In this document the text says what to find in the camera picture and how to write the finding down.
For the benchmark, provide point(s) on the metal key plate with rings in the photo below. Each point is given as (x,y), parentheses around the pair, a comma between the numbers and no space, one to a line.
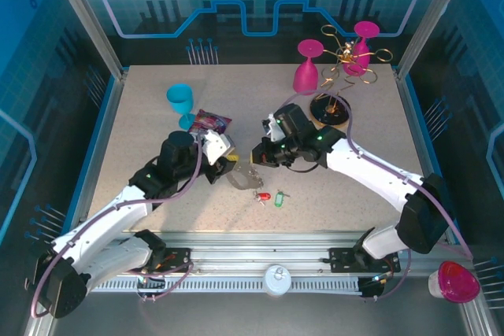
(244,180)

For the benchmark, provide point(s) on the red key tag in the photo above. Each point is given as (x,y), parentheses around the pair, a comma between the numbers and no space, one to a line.
(264,196)

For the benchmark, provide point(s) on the green key tag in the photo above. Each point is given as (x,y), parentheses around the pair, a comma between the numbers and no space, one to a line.
(279,200)

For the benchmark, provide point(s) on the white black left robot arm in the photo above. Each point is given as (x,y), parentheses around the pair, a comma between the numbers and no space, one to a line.
(102,218)

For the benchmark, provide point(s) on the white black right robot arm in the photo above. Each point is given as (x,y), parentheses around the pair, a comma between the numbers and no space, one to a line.
(366,170)

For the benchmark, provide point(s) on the purple candy bag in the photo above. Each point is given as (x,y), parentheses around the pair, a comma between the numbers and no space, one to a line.
(214,120)

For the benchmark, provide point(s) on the cyan plastic goblet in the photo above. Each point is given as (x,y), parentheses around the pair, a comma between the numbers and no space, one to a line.
(180,98)

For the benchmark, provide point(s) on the magenta plastic goblet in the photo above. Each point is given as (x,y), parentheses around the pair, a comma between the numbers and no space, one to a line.
(305,76)
(360,56)

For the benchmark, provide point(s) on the blue table edge strip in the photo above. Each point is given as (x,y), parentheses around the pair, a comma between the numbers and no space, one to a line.
(92,155)
(421,123)

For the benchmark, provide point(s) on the white round can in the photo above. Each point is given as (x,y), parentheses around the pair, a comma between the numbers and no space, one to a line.
(277,279)

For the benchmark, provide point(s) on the white cup with pink lid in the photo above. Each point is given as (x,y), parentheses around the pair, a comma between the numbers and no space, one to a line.
(456,283)

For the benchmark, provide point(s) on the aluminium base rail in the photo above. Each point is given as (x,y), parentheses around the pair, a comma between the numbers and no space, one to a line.
(256,247)

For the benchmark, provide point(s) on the aluminium frame post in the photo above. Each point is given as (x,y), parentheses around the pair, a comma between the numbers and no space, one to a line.
(87,17)
(433,17)

